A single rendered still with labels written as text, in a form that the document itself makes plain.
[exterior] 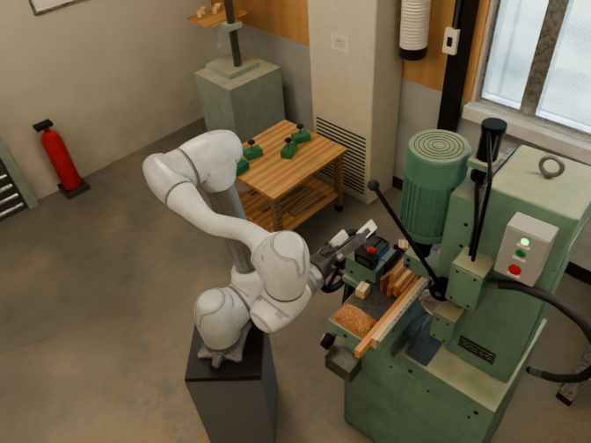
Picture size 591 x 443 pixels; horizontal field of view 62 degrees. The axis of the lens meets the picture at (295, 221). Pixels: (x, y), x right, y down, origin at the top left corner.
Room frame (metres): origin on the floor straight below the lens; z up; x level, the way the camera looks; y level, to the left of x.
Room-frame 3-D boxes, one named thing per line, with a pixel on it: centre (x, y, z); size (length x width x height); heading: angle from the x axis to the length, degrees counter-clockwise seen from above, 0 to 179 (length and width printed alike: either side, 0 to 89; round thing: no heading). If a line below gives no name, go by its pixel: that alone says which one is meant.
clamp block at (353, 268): (1.25, -0.27, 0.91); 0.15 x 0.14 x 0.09; 136
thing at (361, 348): (1.09, -0.39, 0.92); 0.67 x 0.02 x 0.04; 136
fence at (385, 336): (1.09, -0.44, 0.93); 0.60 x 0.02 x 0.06; 136
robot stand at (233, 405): (1.15, 0.33, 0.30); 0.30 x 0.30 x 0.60; 86
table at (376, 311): (1.19, -0.33, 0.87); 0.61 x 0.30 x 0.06; 136
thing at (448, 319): (0.88, -0.44, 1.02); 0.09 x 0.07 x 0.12; 136
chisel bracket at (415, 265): (1.11, -0.43, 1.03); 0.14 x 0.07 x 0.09; 46
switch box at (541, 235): (0.80, -0.55, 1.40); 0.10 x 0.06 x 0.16; 46
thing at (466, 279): (0.86, -0.47, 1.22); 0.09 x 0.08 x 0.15; 46
